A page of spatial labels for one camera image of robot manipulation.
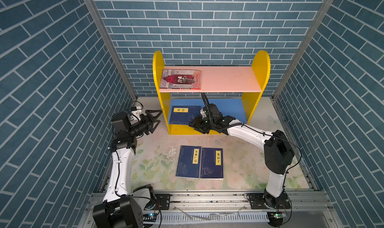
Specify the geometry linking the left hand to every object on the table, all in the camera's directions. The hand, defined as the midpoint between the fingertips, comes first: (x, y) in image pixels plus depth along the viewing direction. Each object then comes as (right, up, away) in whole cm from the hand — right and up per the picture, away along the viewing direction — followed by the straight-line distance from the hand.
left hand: (161, 116), depth 72 cm
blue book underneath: (+26, -29, +14) cm, 41 cm away
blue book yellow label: (+10, 0, +18) cm, 21 cm away
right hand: (+12, -5, +12) cm, 18 cm away
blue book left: (+13, -27, +13) cm, 33 cm away
